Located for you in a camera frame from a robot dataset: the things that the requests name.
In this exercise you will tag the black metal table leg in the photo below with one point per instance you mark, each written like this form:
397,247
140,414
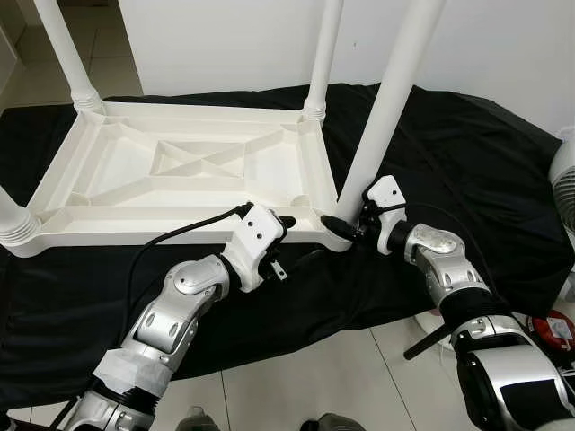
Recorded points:
427,341

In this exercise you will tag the red round canister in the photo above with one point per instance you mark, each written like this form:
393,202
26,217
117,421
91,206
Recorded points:
552,330

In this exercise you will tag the grey robot foot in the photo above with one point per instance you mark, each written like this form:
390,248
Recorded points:
332,422
199,420

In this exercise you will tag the grey right robot foot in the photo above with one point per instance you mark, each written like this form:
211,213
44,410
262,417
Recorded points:
332,422

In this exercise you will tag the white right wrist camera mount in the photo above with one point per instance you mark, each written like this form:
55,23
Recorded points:
384,193

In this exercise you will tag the black table cloth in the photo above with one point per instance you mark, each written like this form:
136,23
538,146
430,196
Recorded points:
485,162

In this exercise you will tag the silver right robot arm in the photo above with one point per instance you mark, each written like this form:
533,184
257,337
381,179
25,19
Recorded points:
445,260

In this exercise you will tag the white plastic children table top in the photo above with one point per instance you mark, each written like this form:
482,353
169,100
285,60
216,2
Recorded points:
81,171

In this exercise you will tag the white plastic table leg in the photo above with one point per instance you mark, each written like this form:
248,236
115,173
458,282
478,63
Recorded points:
13,220
323,54
395,90
67,54

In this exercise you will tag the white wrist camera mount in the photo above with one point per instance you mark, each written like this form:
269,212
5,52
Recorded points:
256,233
384,193

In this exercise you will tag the grey left robot foot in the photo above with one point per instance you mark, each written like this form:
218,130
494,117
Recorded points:
199,420

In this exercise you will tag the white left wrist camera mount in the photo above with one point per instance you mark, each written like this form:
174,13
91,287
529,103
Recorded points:
256,233

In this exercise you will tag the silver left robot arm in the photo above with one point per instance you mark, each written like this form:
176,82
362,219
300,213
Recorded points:
166,319

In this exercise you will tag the white round fan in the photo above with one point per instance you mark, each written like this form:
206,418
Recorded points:
563,189

